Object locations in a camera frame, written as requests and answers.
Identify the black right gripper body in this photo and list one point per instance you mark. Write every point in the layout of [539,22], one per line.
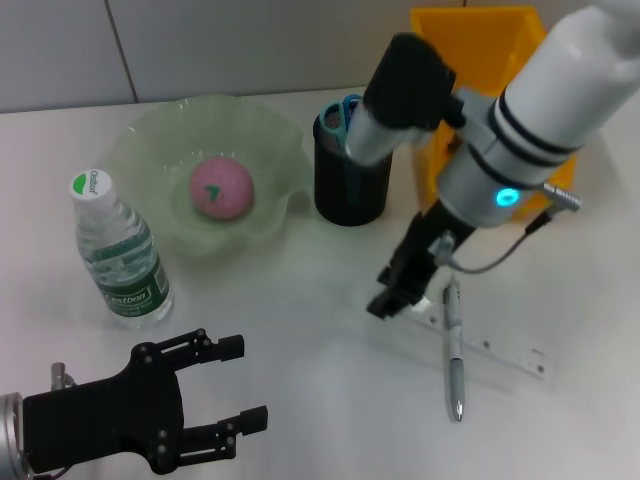
[425,250]

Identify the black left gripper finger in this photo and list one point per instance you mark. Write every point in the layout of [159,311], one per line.
[210,347]
[225,432]

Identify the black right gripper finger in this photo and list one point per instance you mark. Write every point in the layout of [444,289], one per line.
[392,305]
[386,276]

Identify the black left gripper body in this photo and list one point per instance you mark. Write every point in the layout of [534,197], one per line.
[105,415]

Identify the silver pen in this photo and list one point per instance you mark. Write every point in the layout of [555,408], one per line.
[454,360]

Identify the transparent plastic ruler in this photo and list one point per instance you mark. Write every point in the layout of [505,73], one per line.
[500,355]

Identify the clear water bottle green label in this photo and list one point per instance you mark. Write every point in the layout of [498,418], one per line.
[125,260]

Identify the blue scissors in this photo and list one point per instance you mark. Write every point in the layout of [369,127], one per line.
[337,122]

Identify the pink toy peach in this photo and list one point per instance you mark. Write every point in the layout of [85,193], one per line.
[222,187]

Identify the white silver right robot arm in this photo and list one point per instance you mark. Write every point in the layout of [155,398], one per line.
[540,110]

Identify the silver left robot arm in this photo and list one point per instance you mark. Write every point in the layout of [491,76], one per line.
[10,435]

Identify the black mesh pen holder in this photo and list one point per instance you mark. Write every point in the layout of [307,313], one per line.
[345,190]

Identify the green glass fruit plate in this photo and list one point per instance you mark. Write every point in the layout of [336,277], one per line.
[150,150]

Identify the yellow plastic bin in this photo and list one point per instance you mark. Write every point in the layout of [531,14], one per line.
[465,45]

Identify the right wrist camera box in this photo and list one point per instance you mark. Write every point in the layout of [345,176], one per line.
[405,95]

